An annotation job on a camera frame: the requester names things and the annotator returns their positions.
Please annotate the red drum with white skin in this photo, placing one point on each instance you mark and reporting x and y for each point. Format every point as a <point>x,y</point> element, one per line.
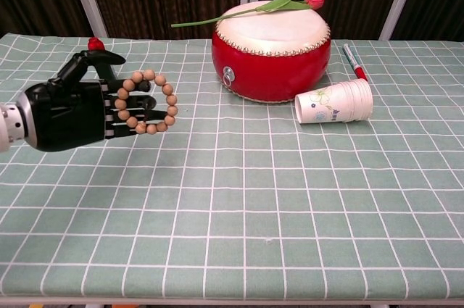
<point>270,69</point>

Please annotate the black bottle with red cap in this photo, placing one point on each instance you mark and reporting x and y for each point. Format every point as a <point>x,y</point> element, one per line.
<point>95,43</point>

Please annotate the stack of white paper cups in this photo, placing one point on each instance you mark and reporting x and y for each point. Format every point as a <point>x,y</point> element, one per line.
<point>335,105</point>

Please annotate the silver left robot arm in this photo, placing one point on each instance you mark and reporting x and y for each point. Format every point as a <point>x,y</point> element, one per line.
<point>9,125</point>

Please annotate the green checkered tablecloth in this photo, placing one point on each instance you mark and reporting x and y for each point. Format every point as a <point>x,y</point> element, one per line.
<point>232,195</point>

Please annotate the artificial pink tulip flower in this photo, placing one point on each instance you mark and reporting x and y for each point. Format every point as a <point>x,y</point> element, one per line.
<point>286,3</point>

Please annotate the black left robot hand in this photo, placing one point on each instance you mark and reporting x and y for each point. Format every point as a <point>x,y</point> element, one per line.
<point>69,112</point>

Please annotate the red and white marker pen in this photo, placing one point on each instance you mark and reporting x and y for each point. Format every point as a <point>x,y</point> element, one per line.
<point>353,61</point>

